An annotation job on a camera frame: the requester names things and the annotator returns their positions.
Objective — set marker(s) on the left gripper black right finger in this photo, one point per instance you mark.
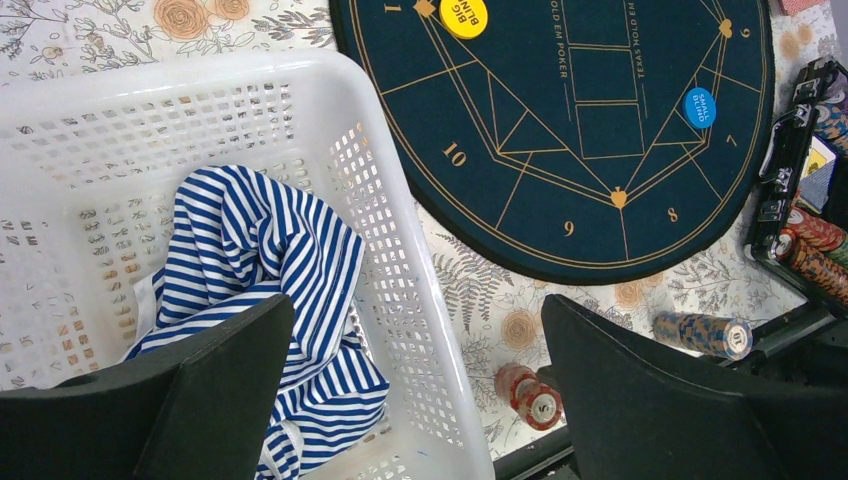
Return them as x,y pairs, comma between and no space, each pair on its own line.
637,409

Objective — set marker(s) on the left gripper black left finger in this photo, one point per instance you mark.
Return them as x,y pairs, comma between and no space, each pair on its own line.
197,408

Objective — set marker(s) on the red five chip stack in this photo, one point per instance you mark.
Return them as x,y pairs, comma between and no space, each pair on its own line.
535,402

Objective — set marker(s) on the blue small blind button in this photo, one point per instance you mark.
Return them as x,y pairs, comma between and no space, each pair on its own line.
699,108

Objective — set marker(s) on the yellow big blind button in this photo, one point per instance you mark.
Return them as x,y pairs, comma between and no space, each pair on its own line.
465,19

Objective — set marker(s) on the blue white striped cloth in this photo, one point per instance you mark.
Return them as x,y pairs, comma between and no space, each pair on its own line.
239,238

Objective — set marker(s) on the red chip rows in case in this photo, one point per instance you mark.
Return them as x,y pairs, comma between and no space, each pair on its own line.
816,250

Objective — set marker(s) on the round dark poker mat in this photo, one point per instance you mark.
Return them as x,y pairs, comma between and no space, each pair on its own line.
555,144

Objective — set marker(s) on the white plastic laundry basket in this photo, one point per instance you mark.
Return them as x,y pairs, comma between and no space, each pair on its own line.
89,168

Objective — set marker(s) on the playing card deck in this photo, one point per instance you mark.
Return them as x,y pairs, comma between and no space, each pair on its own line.
816,176

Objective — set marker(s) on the black poker chip case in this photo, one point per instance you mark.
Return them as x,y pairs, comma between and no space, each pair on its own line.
817,106

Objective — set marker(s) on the pink sponge block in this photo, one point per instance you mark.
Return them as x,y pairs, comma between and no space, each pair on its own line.
794,7

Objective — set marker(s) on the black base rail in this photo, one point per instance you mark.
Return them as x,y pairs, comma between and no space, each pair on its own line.
808,346

